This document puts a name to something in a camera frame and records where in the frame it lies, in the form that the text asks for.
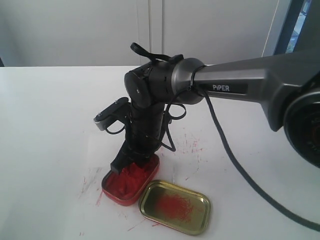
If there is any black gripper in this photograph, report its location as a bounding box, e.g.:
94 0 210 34
110 132 164 173

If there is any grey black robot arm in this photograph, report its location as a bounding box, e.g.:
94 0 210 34
111 43 320 173

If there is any red ink tin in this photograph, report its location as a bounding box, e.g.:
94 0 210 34
101 154 160 206

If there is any white paper sheet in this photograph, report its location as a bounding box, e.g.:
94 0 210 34
87 131 125 168

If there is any gold tin lid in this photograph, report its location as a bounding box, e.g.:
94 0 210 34
138 179 212 236

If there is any grey cabinet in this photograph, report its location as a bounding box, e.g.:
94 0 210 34
0 0 290 67

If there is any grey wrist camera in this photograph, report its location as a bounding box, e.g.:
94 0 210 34
93 97 130 131

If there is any black cable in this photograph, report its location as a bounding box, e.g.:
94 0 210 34
104 42 320 232

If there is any black window frame post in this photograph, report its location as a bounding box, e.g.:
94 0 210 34
272 0 310 55

